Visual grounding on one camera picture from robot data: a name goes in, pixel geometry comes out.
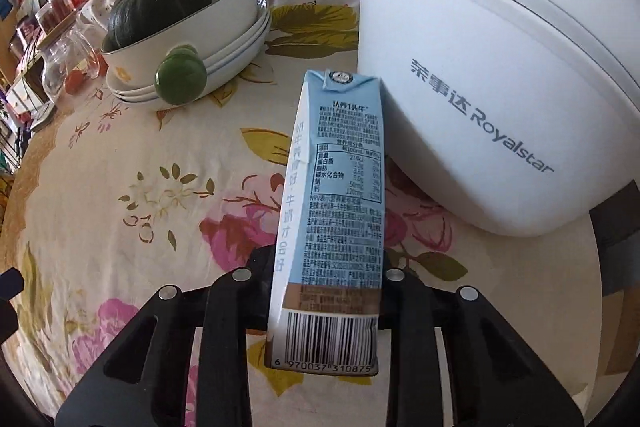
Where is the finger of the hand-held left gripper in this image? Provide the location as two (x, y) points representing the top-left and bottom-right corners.
(0, 269), (25, 304)

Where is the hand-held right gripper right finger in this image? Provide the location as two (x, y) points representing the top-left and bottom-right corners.
(377, 257), (586, 427)

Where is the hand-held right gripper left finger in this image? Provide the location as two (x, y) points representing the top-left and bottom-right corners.
(54, 247), (281, 427)

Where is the blue milk carton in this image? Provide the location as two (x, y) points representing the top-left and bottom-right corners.
(265, 68), (390, 377)

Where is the floral tablecloth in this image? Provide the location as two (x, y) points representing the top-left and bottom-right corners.
(0, 0), (607, 427)

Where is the white round gadget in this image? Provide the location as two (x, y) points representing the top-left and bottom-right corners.
(29, 99), (57, 128)

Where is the white plate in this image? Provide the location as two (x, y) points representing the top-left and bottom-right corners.
(106, 0), (268, 100)
(111, 4), (273, 110)

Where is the green fruit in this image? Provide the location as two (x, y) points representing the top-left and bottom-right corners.
(154, 44), (207, 108)

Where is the wooden rack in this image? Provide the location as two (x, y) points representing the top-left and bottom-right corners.
(9, 0), (76, 110)

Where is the glass jar with wooden lid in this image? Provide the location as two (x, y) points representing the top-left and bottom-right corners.
(42, 24), (109, 100)

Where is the glass jar with brown contents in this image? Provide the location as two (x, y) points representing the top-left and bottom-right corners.
(35, 0), (69, 34)

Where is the white kitchen appliance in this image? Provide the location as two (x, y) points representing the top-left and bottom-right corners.
(357, 0), (640, 238)

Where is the white oval bowl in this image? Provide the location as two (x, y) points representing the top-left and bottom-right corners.
(100, 0), (259, 90)

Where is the dark green pumpkin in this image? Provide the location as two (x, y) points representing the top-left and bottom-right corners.
(107, 0), (213, 50)

